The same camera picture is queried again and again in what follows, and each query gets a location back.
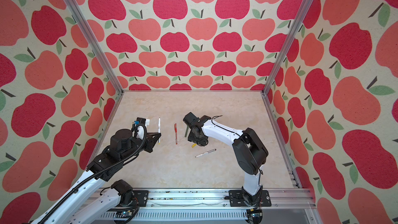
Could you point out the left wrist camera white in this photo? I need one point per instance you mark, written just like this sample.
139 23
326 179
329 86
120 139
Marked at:
139 128

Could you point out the right aluminium frame post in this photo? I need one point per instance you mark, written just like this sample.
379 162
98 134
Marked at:
296 24

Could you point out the white pen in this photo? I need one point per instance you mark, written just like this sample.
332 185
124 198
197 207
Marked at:
205 153
159 130

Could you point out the left aluminium frame post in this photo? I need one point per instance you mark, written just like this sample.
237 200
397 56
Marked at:
93 43

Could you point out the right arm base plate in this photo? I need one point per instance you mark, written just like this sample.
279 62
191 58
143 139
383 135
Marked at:
240 198

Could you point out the aluminium frame rail front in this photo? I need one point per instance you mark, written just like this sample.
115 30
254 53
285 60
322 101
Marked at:
291 205

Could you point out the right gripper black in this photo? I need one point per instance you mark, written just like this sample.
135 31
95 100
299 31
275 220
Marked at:
190 137

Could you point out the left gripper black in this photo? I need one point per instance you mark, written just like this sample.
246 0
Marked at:
150 140

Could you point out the red pen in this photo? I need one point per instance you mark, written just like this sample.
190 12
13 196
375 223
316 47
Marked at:
176 133

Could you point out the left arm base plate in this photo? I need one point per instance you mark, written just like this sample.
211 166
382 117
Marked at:
126 197

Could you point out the aluminium frame post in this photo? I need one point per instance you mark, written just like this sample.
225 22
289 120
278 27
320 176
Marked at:
93 43
296 24

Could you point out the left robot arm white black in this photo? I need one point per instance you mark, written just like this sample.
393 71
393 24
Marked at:
70 208

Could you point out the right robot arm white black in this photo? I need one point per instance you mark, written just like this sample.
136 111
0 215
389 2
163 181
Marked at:
249 151

